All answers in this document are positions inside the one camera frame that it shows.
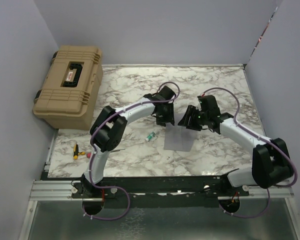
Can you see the black metal base rail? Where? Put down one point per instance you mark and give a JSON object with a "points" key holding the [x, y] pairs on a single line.
{"points": [[155, 192]]}

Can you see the green white glue stick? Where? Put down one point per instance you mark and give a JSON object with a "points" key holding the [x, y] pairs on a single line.
{"points": [[151, 136]]}

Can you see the red handled screwdriver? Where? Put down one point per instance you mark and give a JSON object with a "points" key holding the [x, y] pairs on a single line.
{"points": [[88, 154]]}

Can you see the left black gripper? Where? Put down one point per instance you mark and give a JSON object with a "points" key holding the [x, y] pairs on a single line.
{"points": [[168, 118]]}

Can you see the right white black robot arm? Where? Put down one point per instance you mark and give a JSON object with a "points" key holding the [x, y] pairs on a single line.
{"points": [[270, 165]]}

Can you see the yellow black small screwdriver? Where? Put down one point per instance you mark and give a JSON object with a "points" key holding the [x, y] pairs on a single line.
{"points": [[76, 152]]}

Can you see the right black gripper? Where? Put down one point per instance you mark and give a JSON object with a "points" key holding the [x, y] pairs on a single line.
{"points": [[191, 125]]}

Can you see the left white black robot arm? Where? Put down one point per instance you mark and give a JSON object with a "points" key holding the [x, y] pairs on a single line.
{"points": [[109, 127]]}

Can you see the tan plastic tool case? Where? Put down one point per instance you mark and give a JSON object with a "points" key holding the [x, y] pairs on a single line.
{"points": [[68, 95]]}

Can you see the aluminium frame rail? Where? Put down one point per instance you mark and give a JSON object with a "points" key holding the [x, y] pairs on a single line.
{"points": [[43, 191]]}

